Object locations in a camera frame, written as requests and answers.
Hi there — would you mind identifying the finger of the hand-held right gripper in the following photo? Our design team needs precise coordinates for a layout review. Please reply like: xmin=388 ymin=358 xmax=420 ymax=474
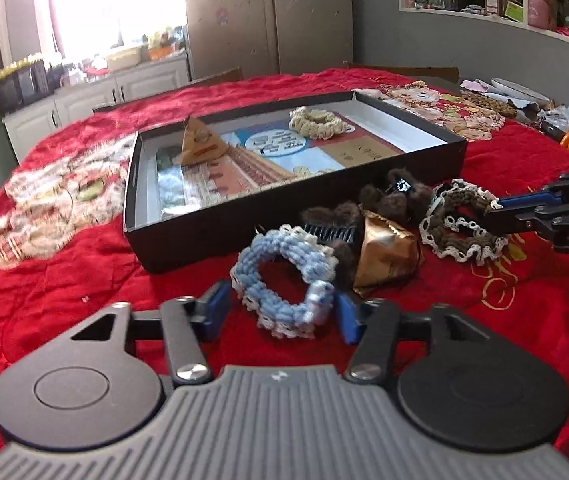
xmin=484 ymin=197 xmax=569 ymax=236
xmin=497 ymin=164 xmax=569 ymax=210

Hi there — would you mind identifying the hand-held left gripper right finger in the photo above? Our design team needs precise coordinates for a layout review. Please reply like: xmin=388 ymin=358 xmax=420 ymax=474
xmin=334 ymin=292 xmax=497 ymax=387

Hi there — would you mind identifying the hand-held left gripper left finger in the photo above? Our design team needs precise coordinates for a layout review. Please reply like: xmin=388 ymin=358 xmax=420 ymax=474
xmin=67 ymin=280 xmax=232 ymax=387

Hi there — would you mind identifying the brown white-lace scrunchie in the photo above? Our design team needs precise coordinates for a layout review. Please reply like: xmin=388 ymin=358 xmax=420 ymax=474
xmin=419 ymin=178 xmax=510 ymax=264

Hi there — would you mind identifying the shallow black cardboard box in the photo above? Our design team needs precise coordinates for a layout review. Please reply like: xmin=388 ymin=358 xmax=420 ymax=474
xmin=123 ymin=91 xmax=468 ymax=275

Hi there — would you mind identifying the gold pyramid packet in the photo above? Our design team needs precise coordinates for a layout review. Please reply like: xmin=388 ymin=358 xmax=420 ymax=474
xmin=353 ymin=210 xmax=424 ymax=297
xmin=172 ymin=116 xmax=229 ymax=167

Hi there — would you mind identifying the blue knitted scrunchie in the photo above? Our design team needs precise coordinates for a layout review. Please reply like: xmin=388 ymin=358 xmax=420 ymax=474
xmin=230 ymin=226 xmax=337 ymax=339

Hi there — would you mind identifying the brown fuzzy comb hair clip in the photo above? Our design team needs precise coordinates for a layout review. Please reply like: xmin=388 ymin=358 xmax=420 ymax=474
xmin=298 ymin=206 xmax=365 ymax=291

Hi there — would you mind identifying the brown fuzzy bear hair claw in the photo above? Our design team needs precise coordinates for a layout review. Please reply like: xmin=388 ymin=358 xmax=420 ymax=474
xmin=359 ymin=169 xmax=435 ymax=226

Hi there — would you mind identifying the brown beaded mat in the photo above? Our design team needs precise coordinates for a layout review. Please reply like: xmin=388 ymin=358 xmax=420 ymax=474
xmin=459 ymin=91 xmax=517 ymax=118

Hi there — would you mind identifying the white plate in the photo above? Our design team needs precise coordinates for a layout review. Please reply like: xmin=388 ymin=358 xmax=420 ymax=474
xmin=491 ymin=77 xmax=550 ymax=106

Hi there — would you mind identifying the red printed blanket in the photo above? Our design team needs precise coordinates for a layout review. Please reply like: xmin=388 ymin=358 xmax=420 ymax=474
xmin=0 ymin=67 xmax=569 ymax=471

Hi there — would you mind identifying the cream knitted scrunchie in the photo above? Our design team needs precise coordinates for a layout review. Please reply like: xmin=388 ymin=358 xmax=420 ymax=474
xmin=288 ymin=106 xmax=351 ymax=141

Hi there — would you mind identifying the pink thermos jar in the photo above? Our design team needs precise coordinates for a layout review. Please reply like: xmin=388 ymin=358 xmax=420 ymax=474
xmin=528 ymin=0 xmax=554 ymax=28

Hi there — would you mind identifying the white base cabinet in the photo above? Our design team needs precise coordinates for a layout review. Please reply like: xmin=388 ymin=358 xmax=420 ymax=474
xmin=3 ymin=55 xmax=190 ymax=163

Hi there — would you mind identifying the cream plastic container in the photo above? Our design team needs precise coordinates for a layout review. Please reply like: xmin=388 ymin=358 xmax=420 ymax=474
xmin=107 ymin=46 xmax=142 ymax=70

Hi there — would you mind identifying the silver refrigerator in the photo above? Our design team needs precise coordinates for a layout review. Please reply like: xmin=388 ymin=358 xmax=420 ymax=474
xmin=182 ymin=0 xmax=355 ymax=81

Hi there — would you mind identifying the black microwave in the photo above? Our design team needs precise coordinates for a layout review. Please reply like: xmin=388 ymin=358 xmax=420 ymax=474
xmin=0 ymin=60 xmax=50 ymax=113

